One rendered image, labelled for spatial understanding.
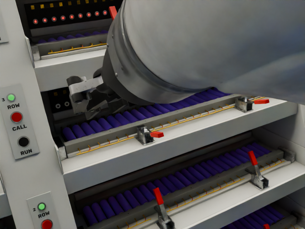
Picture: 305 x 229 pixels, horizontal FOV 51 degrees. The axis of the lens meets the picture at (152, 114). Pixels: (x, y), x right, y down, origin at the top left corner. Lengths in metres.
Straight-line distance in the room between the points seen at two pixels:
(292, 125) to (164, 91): 0.73
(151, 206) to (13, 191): 0.30
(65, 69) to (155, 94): 0.38
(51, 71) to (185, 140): 0.30
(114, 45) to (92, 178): 0.41
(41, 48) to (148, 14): 0.52
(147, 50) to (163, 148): 0.49
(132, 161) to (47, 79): 0.22
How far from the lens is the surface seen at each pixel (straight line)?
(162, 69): 0.19
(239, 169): 0.85
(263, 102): 0.74
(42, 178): 0.59
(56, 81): 0.60
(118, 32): 0.22
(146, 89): 0.23
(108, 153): 0.63
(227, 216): 0.78
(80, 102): 0.32
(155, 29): 0.16
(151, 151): 0.65
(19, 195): 0.60
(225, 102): 0.79
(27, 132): 0.58
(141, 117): 0.72
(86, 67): 0.61
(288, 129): 0.94
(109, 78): 0.29
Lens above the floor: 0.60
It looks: 5 degrees down
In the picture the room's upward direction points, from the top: 13 degrees counter-clockwise
